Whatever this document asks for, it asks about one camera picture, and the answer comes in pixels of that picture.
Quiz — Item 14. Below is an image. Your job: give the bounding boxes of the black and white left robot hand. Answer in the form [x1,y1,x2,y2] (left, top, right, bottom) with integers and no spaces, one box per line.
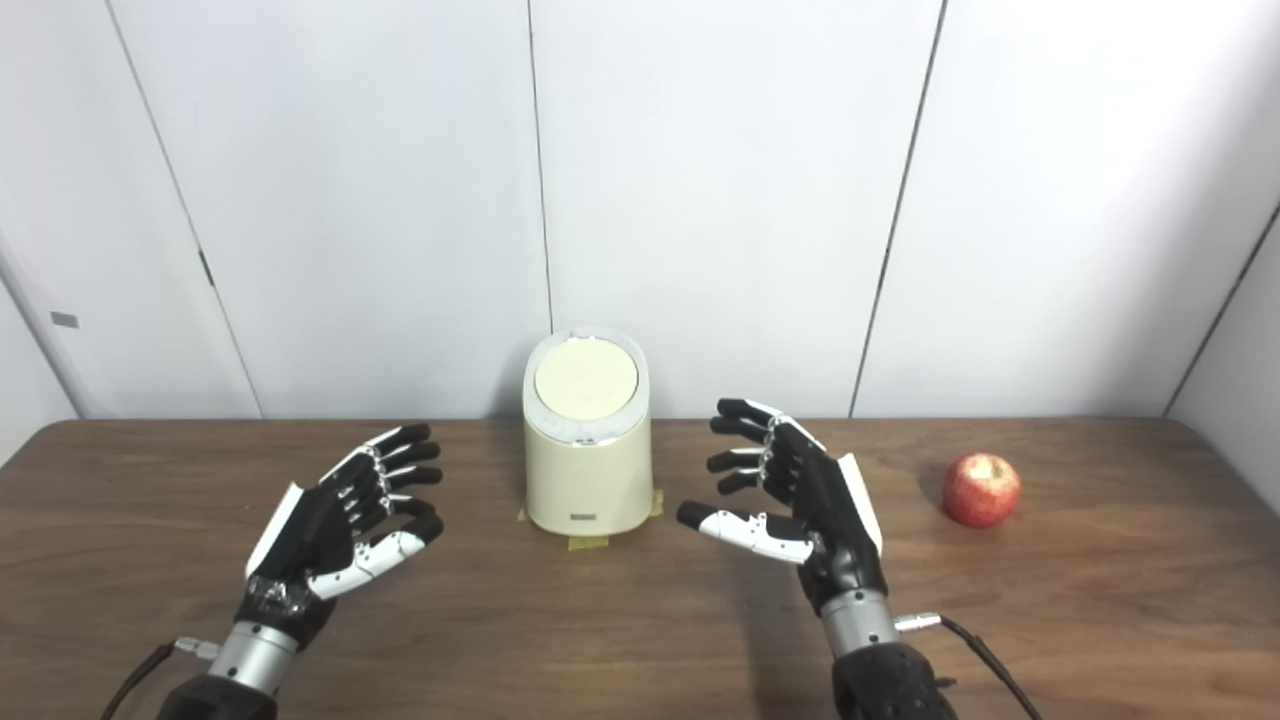
[243,423,445,646]

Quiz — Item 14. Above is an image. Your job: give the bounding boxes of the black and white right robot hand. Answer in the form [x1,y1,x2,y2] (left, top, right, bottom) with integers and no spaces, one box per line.
[677,398,889,613]

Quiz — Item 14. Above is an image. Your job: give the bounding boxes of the red apple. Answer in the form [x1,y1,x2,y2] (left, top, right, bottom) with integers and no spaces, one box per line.
[942,453,1022,529]

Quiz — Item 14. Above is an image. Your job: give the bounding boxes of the cream-colored bin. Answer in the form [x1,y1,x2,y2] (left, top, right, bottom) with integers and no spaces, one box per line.
[522,327,654,536]

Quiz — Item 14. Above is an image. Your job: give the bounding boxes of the round cream bin lid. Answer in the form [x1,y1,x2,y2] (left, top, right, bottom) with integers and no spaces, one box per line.
[533,338,639,422]

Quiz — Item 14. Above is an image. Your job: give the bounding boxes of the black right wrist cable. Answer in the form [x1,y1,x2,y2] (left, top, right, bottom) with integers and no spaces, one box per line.
[895,612,1041,720]

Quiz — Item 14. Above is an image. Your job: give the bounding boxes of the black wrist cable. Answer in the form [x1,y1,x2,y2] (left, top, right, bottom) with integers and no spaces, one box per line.
[100,638,221,720]
[895,612,1041,720]

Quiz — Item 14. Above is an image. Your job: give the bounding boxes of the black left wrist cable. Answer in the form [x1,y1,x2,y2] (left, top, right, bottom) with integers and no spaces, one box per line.
[100,638,221,720]

